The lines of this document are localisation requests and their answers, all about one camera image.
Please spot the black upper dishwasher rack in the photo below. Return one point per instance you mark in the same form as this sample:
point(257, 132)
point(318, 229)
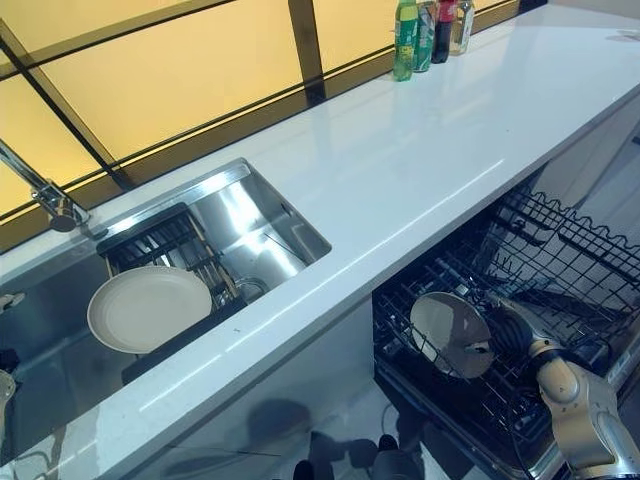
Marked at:
point(575, 230)

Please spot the green soda can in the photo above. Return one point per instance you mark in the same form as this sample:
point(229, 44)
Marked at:
point(424, 40)

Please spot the stainless steel sink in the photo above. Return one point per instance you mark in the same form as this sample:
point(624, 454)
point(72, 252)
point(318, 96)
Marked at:
point(280, 235)

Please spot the chrome faucet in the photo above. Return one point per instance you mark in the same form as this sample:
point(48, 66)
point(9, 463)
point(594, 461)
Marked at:
point(55, 202)

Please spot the black dishwasher rack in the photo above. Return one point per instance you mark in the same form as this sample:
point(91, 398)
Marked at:
point(560, 305)
point(575, 230)

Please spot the dark gold window frame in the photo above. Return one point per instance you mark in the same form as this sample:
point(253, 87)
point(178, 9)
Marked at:
point(305, 45)

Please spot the wooden utensils in rack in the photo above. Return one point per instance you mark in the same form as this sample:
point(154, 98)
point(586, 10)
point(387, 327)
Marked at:
point(212, 265)

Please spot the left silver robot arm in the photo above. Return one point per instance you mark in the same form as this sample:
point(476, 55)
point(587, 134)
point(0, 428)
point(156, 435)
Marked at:
point(5, 387)

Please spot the clear pale drink bottle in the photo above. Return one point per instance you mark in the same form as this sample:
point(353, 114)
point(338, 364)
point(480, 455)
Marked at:
point(461, 30)

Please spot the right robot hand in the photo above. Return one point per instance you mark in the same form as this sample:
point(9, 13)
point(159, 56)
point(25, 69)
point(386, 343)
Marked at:
point(491, 330)

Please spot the white plate with grey underside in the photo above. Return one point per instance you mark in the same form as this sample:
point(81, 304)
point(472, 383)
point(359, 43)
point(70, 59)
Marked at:
point(447, 330)

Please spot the tall green soda bottle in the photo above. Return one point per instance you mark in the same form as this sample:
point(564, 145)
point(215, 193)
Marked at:
point(404, 42)

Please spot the white round plate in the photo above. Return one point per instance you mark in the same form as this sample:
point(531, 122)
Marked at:
point(150, 310)

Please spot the robot dark legs and feet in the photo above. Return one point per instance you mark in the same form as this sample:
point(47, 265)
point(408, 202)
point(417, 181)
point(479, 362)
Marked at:
point(390, 460)

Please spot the dark cola bottle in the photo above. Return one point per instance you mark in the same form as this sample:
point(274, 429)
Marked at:
point(442, 35)

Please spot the black dish drying rack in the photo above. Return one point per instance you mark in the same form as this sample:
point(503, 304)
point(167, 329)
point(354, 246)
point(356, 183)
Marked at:
point(150, 235)

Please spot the black lower dishwasher rack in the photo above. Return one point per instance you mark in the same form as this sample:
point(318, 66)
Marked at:
point(560, 305)

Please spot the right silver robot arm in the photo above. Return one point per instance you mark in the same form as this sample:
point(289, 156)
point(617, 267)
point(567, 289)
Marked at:
point(585, 405)

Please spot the dishwasher door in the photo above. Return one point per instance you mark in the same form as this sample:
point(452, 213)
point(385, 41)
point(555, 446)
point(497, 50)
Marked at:
point(450, 415)

